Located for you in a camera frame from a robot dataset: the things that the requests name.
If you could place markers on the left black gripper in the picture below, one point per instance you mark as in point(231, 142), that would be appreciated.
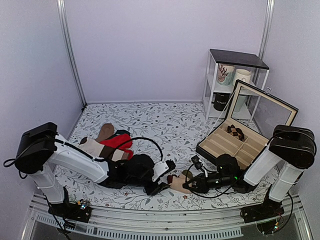
point(156, 188)

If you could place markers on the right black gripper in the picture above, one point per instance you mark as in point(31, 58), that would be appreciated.
point(202, 187)

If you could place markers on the beige striped ribbed sock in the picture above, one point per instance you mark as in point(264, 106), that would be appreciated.
point(176, 182)

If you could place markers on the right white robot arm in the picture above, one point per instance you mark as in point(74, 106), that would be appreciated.
point(294, 146)

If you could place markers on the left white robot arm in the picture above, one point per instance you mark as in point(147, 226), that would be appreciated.
point(106, 167)

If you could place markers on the floral tablecloth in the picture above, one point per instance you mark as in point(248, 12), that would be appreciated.
point(171, 130)

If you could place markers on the brown argyle rolled sock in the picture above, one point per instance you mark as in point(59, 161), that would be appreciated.
point(235, 132)

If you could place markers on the red sock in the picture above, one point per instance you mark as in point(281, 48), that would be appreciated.
point(117, 143)

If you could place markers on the dark green sock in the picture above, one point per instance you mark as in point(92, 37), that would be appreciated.
point(120, 132)

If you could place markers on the tan brown sock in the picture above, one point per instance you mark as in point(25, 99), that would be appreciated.
point(106, 131)

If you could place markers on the brown beige block sock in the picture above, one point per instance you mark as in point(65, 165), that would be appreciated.
point(94, 148)

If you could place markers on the black compartment organizer box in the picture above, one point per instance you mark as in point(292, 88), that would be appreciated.
point(258, 117)

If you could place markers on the black mug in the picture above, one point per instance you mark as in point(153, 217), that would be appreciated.
point(220, 101)

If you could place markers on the pale green mug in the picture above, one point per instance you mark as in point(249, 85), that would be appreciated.
point(239, 103)

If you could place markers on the floral pattern mug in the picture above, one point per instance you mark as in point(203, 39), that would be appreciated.
point(225, 74)

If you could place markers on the cream white mug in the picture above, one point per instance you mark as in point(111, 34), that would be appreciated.
point(242, 75)

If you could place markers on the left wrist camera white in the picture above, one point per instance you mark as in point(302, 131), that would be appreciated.
point(159, 169)

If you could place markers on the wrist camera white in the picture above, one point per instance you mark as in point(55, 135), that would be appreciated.
point(199, 165)
point(159, 169)

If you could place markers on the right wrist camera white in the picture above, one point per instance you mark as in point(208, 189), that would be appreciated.
point(199, 165)

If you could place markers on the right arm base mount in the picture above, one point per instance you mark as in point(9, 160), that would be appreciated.
point(265, 210)

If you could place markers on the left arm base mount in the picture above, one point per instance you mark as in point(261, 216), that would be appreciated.
point(78, 211)

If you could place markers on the white frame glass shelf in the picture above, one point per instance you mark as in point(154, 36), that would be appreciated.
point(242, 60)

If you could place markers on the aluminium front rail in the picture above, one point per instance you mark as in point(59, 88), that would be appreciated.
point(127, 224)

